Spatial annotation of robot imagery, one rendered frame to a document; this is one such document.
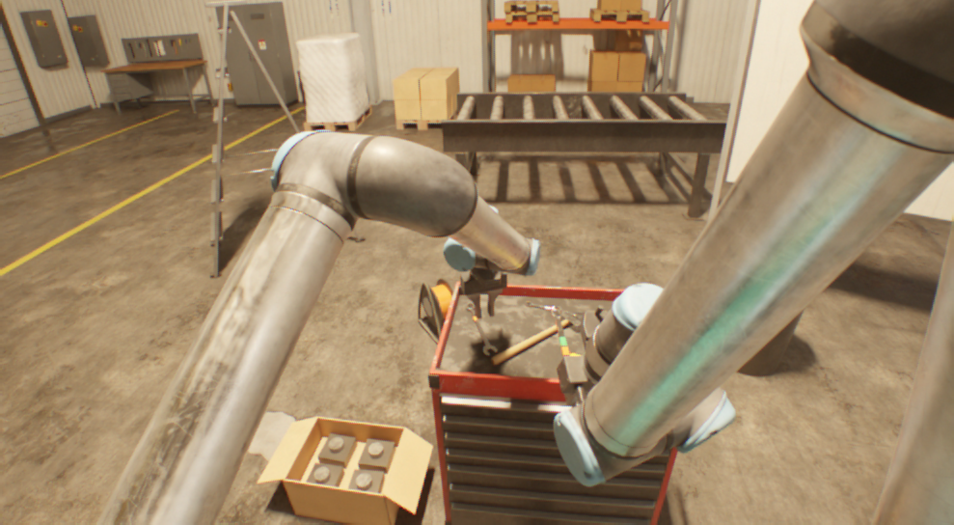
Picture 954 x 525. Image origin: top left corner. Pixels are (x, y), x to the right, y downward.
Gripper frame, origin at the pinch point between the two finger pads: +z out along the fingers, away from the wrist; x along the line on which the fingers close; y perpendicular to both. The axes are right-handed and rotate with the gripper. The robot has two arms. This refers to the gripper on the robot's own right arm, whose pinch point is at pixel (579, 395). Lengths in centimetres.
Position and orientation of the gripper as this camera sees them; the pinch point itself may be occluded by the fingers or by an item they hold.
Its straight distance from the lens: 97.6
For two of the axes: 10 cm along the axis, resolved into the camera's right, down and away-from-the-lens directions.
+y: 1.1, 7.7, -6.3
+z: -1.4, 6.4, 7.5
